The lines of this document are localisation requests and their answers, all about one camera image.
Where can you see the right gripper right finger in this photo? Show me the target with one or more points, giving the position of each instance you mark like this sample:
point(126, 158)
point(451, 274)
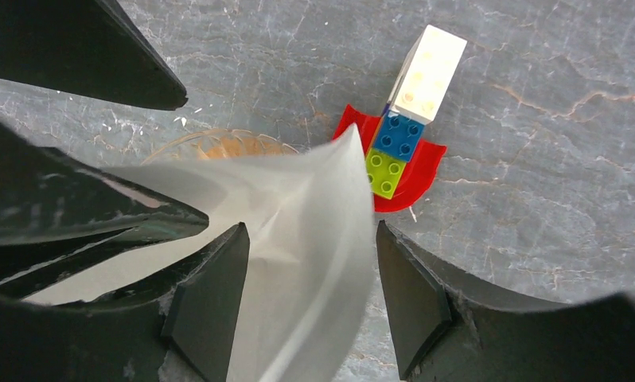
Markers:
point(449, 325)

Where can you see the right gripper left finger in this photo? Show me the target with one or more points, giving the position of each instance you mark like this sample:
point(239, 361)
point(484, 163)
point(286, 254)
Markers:
point(180, 320)

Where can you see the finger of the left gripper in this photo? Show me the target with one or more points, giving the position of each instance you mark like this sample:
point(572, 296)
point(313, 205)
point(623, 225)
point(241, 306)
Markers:
point(59, 216)
point(87, 48)

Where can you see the clear glass dripper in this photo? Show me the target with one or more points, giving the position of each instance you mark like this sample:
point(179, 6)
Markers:
point(220, 143)

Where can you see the red curved plastic piece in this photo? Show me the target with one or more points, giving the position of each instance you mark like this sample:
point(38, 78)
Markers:
point(419, 172)

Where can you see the green toy brick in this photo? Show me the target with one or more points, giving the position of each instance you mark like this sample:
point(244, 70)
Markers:
point(384, 172)

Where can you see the blue toy brick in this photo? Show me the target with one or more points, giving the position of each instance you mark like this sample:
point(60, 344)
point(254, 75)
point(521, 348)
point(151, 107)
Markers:
point(398, 136)

